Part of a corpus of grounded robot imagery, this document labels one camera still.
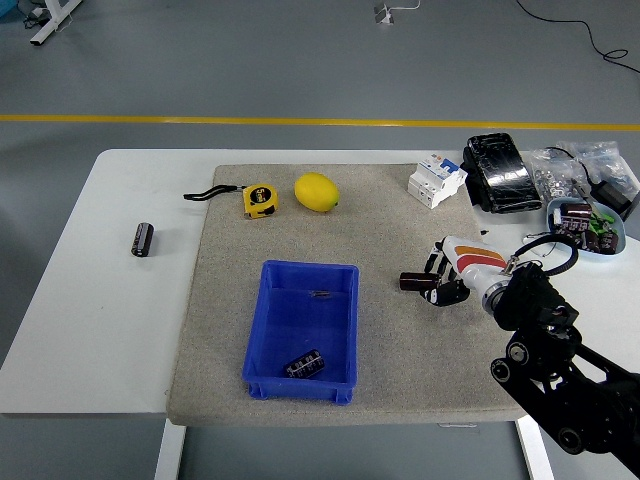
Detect white table leg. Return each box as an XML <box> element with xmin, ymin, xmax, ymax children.
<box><xmin>516</xmin><ymin>417</ymin><xmax>555</xmax><ymax>480</ymax></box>
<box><xmin>153</xmin><ymin>418</ymin><xmax>187</xmax><ymax>480</ymax></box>

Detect yellow tape measure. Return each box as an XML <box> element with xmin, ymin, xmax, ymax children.
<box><xmin>183</xmin><ymin>183</ymin><xmax>280</xmax><ymax>220</ymax></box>

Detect black power adapter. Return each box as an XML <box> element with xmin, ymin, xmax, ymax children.
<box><xmin>589</xmin><ymin>179</ymin><xmax>637</xmax><ymax>221</ymax></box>

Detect dark brown cylindrical battery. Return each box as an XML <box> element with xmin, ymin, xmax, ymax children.
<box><xmin>399</xmin><ymin>271</ymin><xmax>436</xmax><ymax>294</ymax></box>

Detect clear plastic bag of parts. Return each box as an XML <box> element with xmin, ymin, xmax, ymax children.
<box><xmin>557</xmin><ymin>140</ymin><xmax>640</xmax><ymax>191</ymax></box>

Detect green terminal plugs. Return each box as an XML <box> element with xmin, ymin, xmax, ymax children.
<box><xmin>587</xmin><ymin>212</ymin><xmax>616</xmax><ymax>234</ymax></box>

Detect dark cylindrical battery grey stripe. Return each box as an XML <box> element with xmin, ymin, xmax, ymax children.
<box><xmin>130</xmin><ymin>222</ymin><xmax>155</xmax><ymax>259</ymax></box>

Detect grey-brown mat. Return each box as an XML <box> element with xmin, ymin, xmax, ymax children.
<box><xmin>164</xmin><ymin>163</ymin><xmax>535</xmax><ymax>428</ymax></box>

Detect white circuit breaker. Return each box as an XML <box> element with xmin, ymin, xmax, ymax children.
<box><xmin>406</xmin><ymin>154</ymin><xmax>469</xmax><ymax>211</ymax></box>

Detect white desk frame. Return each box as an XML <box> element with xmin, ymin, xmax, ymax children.
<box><xmin>28</xmin><ymin>0</ymin><xmax>84</xmax><ymax>47</ymax></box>

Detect black wrapped pack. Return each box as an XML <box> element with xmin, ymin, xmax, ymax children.
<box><xmin>459</xmin><ymin>132</ymin><xmax>544</xmax><ymax>215</ymax></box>

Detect blue plastic box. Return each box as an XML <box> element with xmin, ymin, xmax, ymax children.
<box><xmin>241</xmin><ymin>258</ymin><xmax>360</xmax><ymax>405</ymax></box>

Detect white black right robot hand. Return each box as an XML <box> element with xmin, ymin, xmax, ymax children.
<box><xmin>421</xmin><ymin>234</ymin><xmax>509</xmax><ymax>308</ymax></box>

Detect dark cylindrical battery white print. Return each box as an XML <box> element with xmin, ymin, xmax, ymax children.
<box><xmin>283</xmin><ymin>348</ymin><xmax>326</xmax><ymax>380</ymax></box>

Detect black floor cable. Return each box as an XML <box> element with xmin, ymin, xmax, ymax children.
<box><xmin>514</xmin><ymin>0</ymin><xmax>640</xmax><ymax>75</ymax></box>

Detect yellow lemon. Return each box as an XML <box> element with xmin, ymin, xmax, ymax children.
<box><xmin>293</xmin><ymin>171</ymin><xmax>340</xmax><ymax>213</ymax></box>

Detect clear bag of nuts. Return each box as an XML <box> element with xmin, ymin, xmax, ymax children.
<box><xmin>527</xmin><ymin>148</ymin><xmax>591</xmax><ymax>201</ymax></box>

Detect light blue bowl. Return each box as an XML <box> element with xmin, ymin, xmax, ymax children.
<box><xmin>545</xmin><ymin>197</ymin><xmax>629</xmax><ymax>262</ymax></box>

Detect yellow floor tape line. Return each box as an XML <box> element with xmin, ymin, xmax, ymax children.
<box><xmin>0</xmin><ymin>114</ymin><xmax>640</xmax><ymax>133</ymax></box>

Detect brown capacitor white print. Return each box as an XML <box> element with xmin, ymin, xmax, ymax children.
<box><xmin>554</xmin><ymin>215</ymin><xmax>589</xmax><ymax>249</ymax></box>

